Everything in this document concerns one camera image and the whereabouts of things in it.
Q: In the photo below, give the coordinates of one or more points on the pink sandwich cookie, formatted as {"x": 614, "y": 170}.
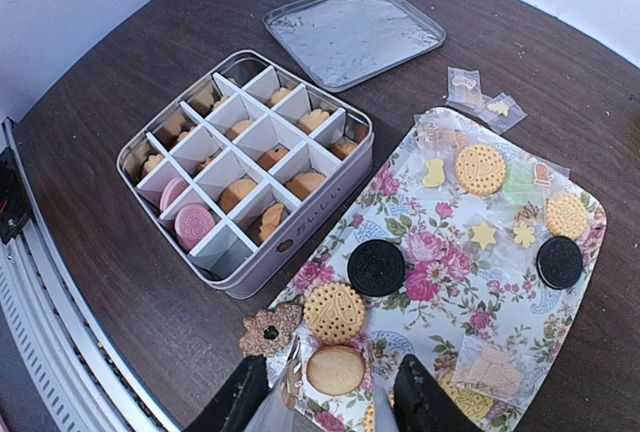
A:
{"x": 173, "y": 189}
{"x": 192, "y": 223}

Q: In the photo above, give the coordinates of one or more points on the round tan perforated biscuit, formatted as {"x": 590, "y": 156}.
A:
{"x": 480, "y": 169}

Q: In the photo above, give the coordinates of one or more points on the black sandwich cookie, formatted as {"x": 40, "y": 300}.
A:
{"x": 559, "y": 262}
{"x": 376, "y": 268}

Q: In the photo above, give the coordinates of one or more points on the flower shaped brown cookie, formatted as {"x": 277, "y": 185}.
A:
{"x": 270, "y": 330}

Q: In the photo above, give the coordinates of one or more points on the clear printed cookie wrappers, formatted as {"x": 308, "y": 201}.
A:
{"x": 500, "y": 113}

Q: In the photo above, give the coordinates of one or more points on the silver serving tongs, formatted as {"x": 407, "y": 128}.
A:
{"x": 276, "y": 412}

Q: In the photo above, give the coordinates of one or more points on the chocolate chip cookie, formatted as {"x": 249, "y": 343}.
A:
{"x": 271, "y": 157}

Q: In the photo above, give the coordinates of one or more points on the tan sandwich biscuit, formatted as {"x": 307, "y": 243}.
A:
{"x": 334, "y": 313}

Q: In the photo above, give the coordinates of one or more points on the grey divided cookie tin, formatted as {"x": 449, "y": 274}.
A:
{"x": 212, "y": 135}

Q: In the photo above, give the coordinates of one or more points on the tan biscuit at tongs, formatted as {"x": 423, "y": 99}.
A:
{"x": 566, "y": 216}

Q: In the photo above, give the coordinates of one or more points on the floral rectangular tray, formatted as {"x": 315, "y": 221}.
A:
{"x": 473, "y": 308}

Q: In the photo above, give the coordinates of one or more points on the silver tin lid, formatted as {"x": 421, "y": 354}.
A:
{"x": 341, "y": 43}

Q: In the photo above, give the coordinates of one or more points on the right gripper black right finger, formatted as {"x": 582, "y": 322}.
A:
{"x": 422, "y": 405}

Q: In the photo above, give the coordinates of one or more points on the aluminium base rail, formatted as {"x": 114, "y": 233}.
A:
{"x": 81, "y": 378}

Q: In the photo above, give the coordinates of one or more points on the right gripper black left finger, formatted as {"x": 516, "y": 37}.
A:
{"x": 236, "y": 402}

